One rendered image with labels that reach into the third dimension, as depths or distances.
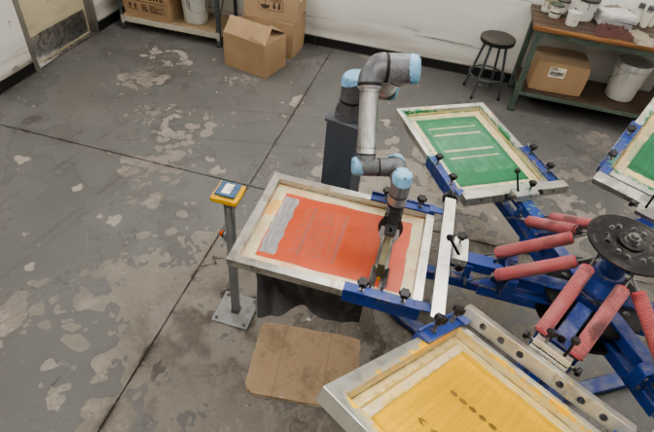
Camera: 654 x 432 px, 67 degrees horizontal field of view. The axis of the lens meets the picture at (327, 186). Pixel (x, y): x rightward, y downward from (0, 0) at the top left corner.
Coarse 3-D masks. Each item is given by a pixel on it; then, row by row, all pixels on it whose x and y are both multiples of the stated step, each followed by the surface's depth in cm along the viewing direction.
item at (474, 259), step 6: (468, 252) 204; (468, 258) 201; (474, 258) 201; (480, 258) 202; (486, 258) 202; (492, 258) 202; (450, 264) 203; (468, 264) 200; (474, 264) 200; (480, 264) 199; (486, 264) 200; (492, 264) 200; (474, 270) 202; (480, 270) 201; (486, 270) 200
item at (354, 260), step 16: (288, 240) 212; (272, 256) 205; (288, 256) 205; (352, 256) 208; (368, 256) 209; (400, 256) 210; (336, 272) 201; (352, 272) 201; (368, 272) 202; (400, 272) 204; (384, 288) 197
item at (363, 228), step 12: (300, 204) 229; (312, 204) 230; (324, 204) 231; (336, 204) 231; (300, 216) 224; (360, 216) 227; (372, 216) 228; (348, 228) 221; (360, 228) 221; (372, 228) 222; (408, 228) 224; (348, 240) 215; (360, 240) 215; (372, 240) 216; (408, 240) 218; (396, 252) 212
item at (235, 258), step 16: (272, 176) 238; (288, 176) 239; (272, 192) 230; (320, 192) 236; (336, 192) 233; (352, 192) 234; (256, 208) 220; (384, 208) 232; (256, 224) 215; (432, 224) 222; (240, 240) 205; (240, 256) 199; (272, 272) 195; (288, 272) 194; (304, 272) 195; (416, 272) 204; (320, 288) 193; (336, 288) 191; (416, 288) 194
